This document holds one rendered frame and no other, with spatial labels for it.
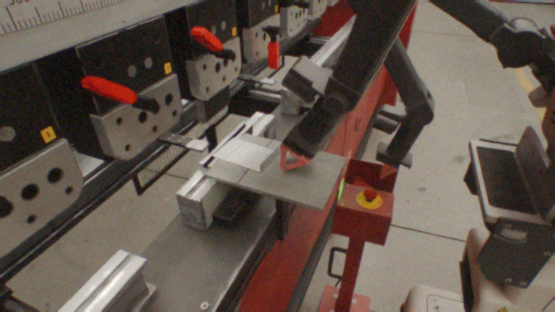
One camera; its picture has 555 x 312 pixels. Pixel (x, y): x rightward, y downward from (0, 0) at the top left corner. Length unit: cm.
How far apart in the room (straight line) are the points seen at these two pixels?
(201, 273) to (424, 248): 149
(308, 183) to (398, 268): 124
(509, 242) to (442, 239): 141
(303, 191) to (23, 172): 46
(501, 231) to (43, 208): 68
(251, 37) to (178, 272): 51
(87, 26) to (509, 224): 68
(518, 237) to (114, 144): 65
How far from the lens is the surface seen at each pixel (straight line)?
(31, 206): 45
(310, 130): 64
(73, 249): 217
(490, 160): 83
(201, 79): 62
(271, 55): 81
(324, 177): 73
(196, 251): 77
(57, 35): 43
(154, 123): 54
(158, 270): 76
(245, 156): 78
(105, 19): 47
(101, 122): 48
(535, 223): 70
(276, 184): 71
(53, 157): 44
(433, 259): 199
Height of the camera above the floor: 146
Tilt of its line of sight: 37 degrees down
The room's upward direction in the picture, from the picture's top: straight up
